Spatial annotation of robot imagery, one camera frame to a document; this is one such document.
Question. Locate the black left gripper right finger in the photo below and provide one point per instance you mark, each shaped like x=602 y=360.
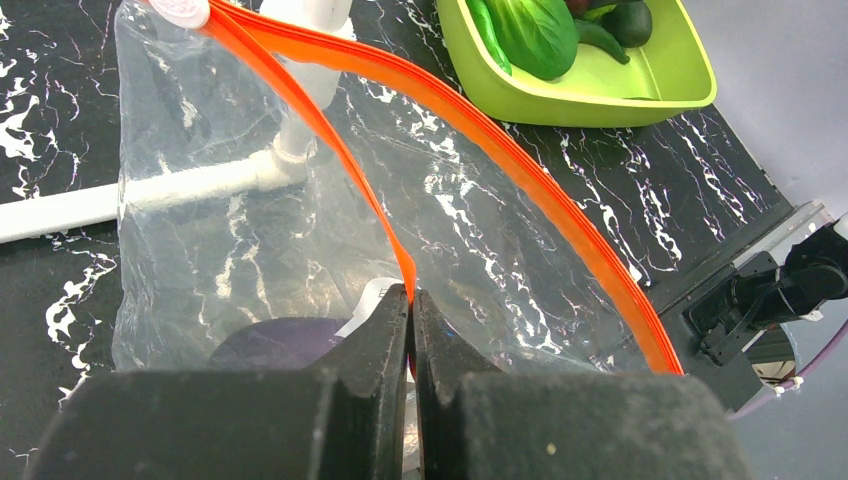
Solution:
x=478 y=422

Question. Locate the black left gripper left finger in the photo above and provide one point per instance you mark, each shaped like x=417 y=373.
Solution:
x=340 y=418

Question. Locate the purple eggplant toy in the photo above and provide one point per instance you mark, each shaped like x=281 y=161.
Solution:
x=286 y=343

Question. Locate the clear zip top bag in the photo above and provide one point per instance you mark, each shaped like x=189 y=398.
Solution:
x=406 y=183

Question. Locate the dark red plum toy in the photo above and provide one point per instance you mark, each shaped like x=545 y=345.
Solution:
x=578 y=7

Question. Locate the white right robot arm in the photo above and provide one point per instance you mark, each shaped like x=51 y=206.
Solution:
x=763 y=293

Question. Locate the bok choy toy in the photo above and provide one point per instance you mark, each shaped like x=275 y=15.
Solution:
x=537 y=36

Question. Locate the green plastic basin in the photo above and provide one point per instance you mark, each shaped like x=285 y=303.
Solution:
x=670 y=74

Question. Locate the green chili pepper toy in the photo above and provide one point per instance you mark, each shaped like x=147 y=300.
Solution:
x=592 y=34

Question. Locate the green bean pod toy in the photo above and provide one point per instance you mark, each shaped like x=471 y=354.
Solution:
x=484 y=25

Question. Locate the dark green avocado toy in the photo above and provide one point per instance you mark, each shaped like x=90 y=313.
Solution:
x=630 y=23

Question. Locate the white pvc pipe frame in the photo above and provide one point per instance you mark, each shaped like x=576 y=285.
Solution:
x=281 y=164

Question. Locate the aluminium rail frame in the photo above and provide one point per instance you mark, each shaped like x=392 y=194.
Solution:
x=779 y=238

